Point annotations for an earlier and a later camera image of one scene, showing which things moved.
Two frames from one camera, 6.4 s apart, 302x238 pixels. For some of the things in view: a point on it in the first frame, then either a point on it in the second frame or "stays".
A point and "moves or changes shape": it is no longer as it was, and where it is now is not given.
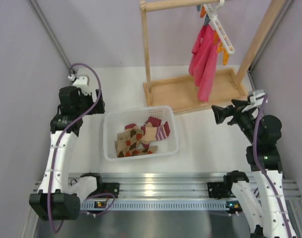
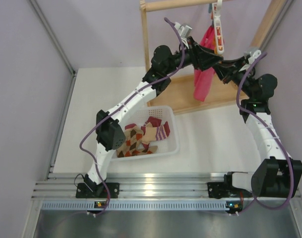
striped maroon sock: (154, 122) stays
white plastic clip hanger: (212, 15) moves or changes shape
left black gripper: (97, 108) → (200, 56)
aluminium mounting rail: (155, 191) stays
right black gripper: (220, 112) → (231, 69)
